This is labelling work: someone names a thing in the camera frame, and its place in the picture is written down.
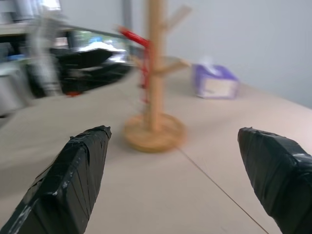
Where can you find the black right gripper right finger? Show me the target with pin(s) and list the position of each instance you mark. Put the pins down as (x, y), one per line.
(280, 170)

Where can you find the white tissue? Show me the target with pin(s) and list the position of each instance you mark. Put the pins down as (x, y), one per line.
(210, 64)

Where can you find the wooden tree stand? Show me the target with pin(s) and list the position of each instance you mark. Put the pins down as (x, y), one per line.
(155, 73)

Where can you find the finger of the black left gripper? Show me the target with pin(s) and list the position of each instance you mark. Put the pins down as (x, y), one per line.
(83, 59)
(97, 76)

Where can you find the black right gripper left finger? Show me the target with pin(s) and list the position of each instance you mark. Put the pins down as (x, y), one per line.
(65, 185)

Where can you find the purple tissue box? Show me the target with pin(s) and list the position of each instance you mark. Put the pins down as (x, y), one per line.
(217, 84)

